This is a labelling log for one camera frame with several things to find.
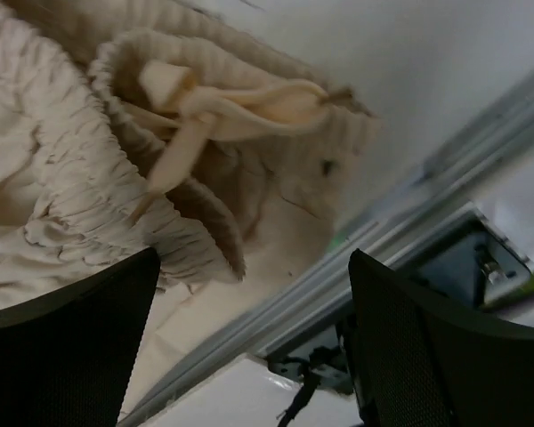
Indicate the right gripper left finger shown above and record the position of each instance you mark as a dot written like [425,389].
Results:
[66,357]

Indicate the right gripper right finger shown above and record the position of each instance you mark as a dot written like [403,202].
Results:
[426,360]

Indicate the beige trousers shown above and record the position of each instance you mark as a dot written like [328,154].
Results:
[134,124]

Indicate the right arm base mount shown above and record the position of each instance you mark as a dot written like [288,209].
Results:
[470,264]

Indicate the aluminium front rail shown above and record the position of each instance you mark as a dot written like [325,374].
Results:
[486,171]

